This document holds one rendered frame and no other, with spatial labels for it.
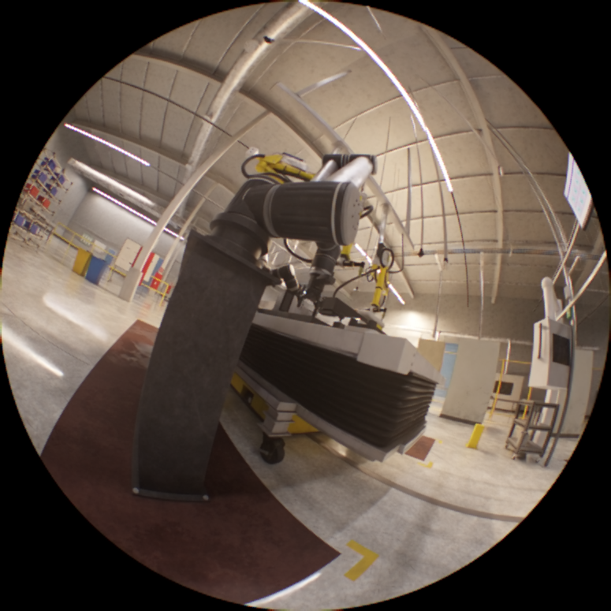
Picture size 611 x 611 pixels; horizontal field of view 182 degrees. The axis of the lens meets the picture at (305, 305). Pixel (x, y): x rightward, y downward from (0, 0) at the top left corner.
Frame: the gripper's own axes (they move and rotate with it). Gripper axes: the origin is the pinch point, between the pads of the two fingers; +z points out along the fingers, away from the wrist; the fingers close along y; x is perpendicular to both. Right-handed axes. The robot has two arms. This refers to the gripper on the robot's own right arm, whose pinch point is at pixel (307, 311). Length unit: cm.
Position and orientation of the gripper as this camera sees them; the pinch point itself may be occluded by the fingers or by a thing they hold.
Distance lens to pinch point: 83.9
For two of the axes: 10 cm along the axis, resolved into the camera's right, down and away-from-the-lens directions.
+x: 6.3, 0.5, -7.8
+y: -7.0, -3.9, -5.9
